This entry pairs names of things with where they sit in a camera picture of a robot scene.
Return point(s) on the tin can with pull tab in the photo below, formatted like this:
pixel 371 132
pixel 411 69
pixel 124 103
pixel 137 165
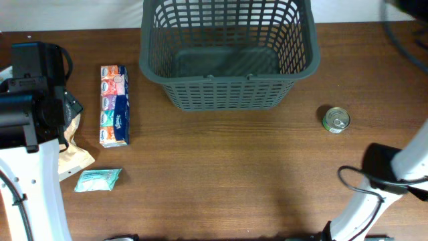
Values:
pixel 336 120

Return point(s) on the crumpled brown paper pouch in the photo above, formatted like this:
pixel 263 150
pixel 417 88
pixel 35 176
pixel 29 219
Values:
pixel 74 158

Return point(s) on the Kleenex tissue multipack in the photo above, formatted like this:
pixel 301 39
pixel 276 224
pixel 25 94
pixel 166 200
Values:
pixel 115 106

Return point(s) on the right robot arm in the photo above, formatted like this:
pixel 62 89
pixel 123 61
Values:
pixel 388 173

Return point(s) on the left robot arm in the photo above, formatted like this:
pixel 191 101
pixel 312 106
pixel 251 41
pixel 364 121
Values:
pixel 33 100

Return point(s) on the grey plastic shopping basket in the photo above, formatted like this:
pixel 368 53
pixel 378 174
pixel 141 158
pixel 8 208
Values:
pixel 228 54

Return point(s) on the teal wet wipes pack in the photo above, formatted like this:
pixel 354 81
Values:
pixel 97 180

